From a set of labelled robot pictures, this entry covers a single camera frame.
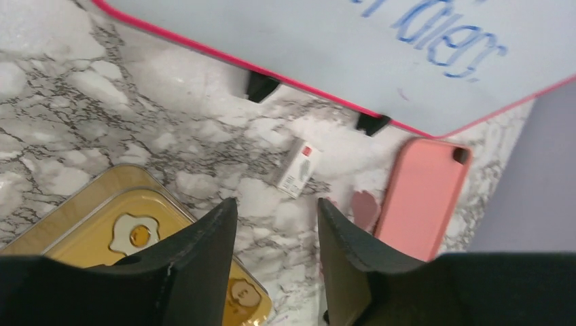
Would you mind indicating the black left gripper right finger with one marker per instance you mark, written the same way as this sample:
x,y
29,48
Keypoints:
x,y
368,282

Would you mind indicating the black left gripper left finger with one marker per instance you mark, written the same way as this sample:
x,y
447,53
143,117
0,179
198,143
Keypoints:
x,y
181,280

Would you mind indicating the pink silicone tongs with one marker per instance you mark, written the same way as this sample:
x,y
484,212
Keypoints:
x,y
363,211

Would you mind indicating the silver tin lid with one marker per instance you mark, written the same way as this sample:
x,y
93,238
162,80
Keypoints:
x,y
138,218

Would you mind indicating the gold chocolate box tray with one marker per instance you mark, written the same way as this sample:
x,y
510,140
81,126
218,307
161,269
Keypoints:
x,y
110,183

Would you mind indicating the dark ridged round chocolate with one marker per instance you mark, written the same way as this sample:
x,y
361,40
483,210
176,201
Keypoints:
x,y
460,155

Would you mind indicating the pink plastic tray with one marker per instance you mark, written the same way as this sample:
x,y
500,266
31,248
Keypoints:
x,y
421,197

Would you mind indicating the small white card box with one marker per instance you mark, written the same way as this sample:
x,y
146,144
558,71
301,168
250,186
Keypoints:
x,y
297,168

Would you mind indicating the black whiteboard stand right foot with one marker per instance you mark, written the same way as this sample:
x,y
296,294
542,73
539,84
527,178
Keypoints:
x,y
371,125

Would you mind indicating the black whiteboard stand foot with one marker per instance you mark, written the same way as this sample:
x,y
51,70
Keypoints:
x,y
260,87
371,125

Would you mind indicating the black whiteboard stand left foot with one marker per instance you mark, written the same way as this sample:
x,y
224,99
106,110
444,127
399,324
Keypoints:
x,y
260,87

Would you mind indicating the pink-framed whiteboard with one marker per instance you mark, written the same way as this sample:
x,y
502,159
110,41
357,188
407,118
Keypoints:
x,y
434,67

